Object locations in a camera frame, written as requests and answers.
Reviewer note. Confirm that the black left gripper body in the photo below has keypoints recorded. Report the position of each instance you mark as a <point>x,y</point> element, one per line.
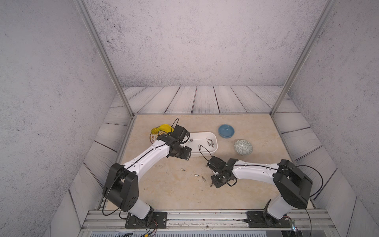
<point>182,152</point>

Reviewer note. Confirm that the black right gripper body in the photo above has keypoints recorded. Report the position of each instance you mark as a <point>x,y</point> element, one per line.
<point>217,180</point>

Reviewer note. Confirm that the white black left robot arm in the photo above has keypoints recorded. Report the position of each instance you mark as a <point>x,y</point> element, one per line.
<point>122,183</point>

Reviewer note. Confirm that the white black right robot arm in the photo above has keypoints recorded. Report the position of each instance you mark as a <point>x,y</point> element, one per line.
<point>293,185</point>

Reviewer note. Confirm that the white rectangular storage box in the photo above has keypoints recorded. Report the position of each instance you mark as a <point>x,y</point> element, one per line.
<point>200,145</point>

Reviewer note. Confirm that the yellow banana bunch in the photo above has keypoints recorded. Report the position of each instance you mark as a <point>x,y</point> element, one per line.
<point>162,129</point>

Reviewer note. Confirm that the patterned round plate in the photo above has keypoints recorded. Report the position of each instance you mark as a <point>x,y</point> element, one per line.
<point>153,137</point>

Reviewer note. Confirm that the patterned ceramic jar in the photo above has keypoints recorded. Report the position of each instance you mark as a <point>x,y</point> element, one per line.
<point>243,147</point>

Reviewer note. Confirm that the blue bowl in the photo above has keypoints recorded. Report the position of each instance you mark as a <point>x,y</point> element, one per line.
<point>226,131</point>

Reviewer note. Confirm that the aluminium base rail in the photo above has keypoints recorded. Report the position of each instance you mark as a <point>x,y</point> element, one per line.
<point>210,223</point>

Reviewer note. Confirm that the left aluminium frame post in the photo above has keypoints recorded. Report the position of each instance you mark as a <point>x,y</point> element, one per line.
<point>85,14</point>

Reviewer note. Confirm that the aluminium frame post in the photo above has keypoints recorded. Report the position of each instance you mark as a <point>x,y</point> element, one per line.
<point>85,14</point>
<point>315,33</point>

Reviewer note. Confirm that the right aluminium frame post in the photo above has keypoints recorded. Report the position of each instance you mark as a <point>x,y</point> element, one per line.
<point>315,33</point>

